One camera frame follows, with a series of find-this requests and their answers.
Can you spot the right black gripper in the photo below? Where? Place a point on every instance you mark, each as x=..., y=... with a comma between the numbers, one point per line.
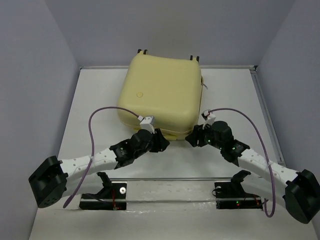
x=197, y=133

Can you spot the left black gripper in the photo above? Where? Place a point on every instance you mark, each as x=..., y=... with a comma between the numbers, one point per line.
x=160, y=142

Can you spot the yellow suitcase with black lining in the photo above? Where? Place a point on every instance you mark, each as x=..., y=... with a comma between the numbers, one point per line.
x=167, y=88

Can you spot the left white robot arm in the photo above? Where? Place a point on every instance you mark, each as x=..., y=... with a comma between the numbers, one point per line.
x=53, y=178

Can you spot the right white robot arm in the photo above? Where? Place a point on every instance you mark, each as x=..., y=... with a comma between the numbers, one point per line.
x=300, y=191

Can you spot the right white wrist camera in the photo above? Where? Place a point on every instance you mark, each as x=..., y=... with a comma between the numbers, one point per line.
x=209, y=118

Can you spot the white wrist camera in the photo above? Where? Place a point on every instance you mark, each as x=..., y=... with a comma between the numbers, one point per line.
x=147, y=123
x=209, y=118

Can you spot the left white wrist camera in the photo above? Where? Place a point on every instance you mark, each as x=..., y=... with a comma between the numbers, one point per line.
x=147, y=123

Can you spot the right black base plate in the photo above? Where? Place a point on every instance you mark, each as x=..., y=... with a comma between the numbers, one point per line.
x=230, y=195

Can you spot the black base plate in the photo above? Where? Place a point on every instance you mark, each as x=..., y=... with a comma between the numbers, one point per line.
x=112, y=196
x=230, y=195

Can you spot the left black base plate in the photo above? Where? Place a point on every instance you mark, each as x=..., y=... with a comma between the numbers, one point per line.
x=112, y=196

